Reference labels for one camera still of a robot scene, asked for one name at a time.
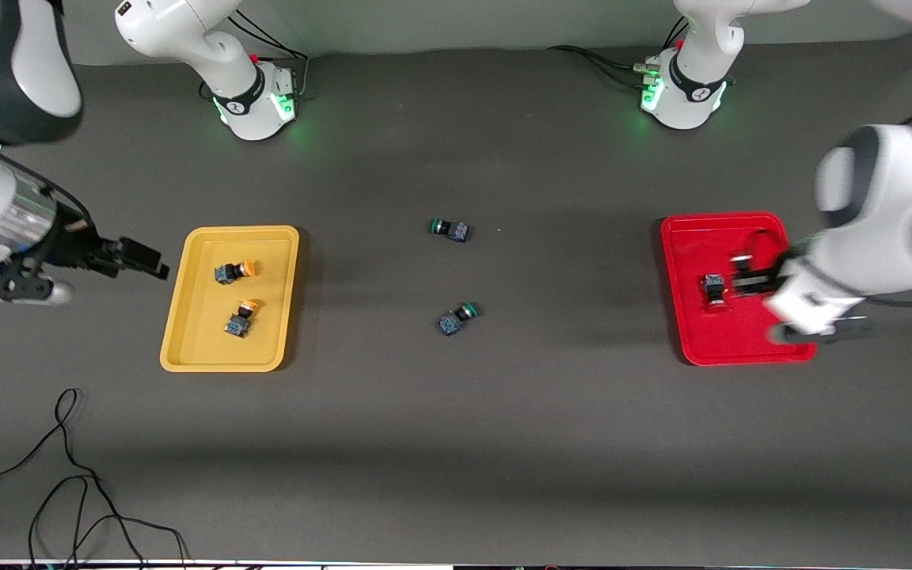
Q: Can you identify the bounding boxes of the red push button switch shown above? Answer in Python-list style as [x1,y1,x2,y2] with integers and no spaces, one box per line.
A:
[701,273,729,314]

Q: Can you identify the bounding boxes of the yellow push button switch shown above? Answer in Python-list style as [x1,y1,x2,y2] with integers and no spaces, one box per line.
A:
[224,298,261,339]
[214,259,258,286]

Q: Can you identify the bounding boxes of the red plastic tray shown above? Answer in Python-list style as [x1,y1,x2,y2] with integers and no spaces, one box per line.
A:
[659,211,818,367]

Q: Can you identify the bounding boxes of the yellow plastic tray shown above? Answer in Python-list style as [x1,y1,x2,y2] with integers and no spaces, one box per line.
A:
[159,226,301,373]

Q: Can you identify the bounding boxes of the dark grey table mat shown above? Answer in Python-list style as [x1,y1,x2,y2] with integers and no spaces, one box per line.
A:
[0,32,912,564]

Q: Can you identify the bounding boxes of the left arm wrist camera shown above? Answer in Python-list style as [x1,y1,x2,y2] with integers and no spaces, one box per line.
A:
[769,314,878,344]

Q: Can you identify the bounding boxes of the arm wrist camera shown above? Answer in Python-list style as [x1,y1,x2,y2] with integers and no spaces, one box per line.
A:
[0,269,75,306]
[769,314,878,344]

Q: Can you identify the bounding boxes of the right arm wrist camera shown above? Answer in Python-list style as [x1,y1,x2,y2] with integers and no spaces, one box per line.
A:
[0,269,75,306]

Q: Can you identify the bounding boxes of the thin black loose cable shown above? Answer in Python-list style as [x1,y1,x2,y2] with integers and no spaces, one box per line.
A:
[0,387,189,570]

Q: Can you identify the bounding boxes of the black right arm base cables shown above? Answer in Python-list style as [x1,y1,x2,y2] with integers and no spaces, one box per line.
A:
[201,8,311,104]

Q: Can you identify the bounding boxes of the black arm base cables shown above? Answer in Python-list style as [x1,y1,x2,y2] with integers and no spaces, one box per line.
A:
[201,8,311,104]
[547,16,690,89]

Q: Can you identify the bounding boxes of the black left arm base cables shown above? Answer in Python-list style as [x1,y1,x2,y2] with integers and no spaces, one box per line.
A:
[547,16,690,89]

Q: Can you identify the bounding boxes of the green push button switch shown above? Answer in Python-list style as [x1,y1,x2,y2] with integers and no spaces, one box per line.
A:
[429,217,470,244]
[436,301,480,337]

